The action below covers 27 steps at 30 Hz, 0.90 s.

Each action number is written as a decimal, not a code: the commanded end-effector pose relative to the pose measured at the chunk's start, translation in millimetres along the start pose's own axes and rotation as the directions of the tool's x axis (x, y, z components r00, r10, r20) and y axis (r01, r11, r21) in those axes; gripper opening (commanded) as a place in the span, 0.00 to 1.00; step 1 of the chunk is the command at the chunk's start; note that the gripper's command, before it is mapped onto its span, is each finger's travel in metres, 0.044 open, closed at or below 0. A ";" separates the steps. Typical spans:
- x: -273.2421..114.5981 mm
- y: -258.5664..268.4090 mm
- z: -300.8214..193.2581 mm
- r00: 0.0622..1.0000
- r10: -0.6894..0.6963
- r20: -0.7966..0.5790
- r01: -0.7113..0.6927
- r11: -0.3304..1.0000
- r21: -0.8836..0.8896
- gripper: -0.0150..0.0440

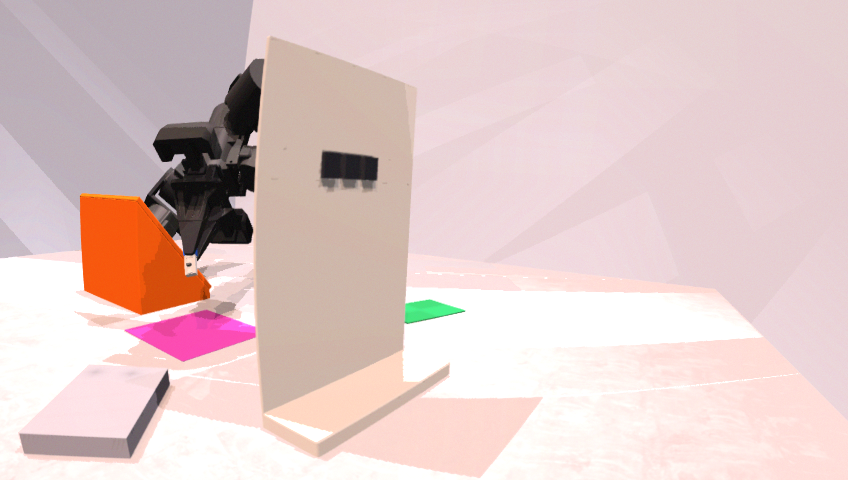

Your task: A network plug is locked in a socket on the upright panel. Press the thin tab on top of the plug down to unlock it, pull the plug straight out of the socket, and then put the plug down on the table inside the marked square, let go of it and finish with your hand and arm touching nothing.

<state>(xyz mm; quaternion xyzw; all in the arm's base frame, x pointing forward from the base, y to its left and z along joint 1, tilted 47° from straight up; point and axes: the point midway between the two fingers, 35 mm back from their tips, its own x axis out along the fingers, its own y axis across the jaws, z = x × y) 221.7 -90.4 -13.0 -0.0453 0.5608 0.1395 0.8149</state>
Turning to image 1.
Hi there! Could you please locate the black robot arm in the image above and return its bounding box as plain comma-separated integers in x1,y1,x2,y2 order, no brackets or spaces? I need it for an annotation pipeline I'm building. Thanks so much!
144,58,264,237

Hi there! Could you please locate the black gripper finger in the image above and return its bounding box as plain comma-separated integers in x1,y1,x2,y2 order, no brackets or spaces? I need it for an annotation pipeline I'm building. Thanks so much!
170,177,227,255
197,208,239,261

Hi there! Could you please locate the pink square zone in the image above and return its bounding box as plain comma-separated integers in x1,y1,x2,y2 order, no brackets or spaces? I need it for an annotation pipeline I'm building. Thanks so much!
125,310,256,362

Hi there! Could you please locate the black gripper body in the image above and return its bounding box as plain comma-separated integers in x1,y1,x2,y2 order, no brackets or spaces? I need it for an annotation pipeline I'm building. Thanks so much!
152,121,253,245

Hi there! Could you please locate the beige panel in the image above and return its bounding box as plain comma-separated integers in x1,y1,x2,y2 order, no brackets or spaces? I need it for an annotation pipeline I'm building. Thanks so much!
253,36,450,458

